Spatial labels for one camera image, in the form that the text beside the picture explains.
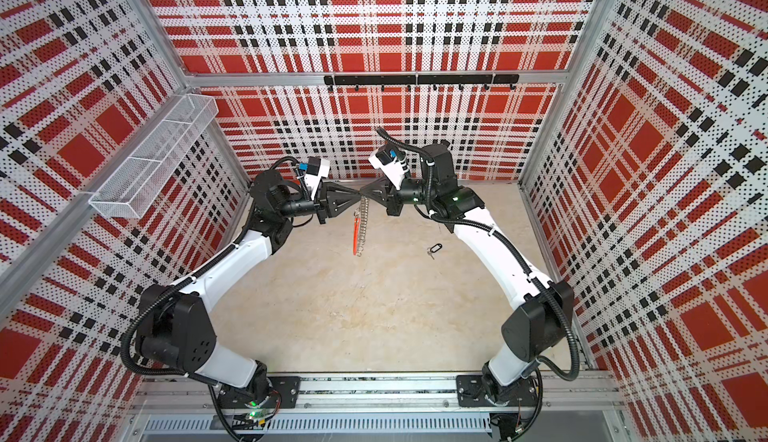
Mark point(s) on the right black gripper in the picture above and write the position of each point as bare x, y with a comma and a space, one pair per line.
388, 197

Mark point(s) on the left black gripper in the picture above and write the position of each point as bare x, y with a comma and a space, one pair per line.
325, 201

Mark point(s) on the silver keyring with red handle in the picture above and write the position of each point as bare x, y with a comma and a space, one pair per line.
360, 226

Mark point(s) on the black head small key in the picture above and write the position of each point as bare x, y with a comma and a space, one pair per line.
433, 250

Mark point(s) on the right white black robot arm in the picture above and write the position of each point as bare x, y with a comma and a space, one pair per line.
539, 331

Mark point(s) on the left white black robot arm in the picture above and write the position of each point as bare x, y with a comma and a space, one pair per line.
173, 334

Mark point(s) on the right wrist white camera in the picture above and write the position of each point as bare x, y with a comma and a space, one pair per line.
392, 162

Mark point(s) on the wrist white camera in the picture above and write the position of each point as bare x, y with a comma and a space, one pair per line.
392, 162
312, 174

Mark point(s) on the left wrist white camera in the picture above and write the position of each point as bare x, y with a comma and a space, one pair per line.
312, 174

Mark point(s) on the black hook rail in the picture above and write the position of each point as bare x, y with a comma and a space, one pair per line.
357, 81

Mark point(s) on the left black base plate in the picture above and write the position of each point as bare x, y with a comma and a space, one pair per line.
273, 393

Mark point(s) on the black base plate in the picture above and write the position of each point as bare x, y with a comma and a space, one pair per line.
481, 390
273, 393

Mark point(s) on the white wire mesh basket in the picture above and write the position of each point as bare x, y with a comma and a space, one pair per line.
135, 184

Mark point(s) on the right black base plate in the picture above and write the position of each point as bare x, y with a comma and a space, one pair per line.
481, 390

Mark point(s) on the aluminium front rail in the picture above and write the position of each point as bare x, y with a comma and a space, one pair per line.
439, 406

